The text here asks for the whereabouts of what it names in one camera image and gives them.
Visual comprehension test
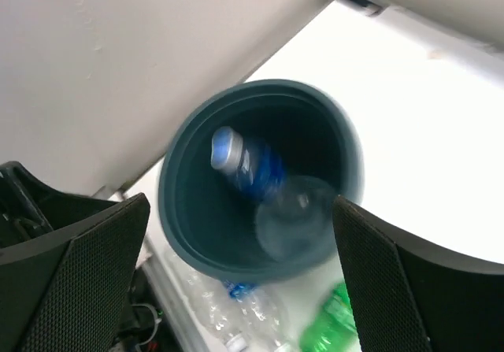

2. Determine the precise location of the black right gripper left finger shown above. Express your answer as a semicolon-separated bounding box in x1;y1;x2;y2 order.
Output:
1;194;150;351

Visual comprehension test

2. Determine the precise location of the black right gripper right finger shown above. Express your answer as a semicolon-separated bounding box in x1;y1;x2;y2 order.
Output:
333;196;503;351

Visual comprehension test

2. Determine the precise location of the green plastic soda bottle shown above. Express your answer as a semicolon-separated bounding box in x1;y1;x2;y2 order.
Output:
299;281;358;352

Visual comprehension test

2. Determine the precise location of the blue label water bottle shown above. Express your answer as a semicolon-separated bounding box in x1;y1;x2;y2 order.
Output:
210;126;336;261

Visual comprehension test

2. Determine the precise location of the dark teal plastic bin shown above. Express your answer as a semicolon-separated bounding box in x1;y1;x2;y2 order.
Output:
158;80;364;283

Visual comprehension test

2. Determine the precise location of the clear bottle without label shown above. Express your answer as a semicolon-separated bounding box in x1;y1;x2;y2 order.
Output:
165;248;249;352

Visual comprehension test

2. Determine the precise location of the clear bottle blue label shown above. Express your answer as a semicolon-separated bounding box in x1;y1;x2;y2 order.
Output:
222;280;297;352

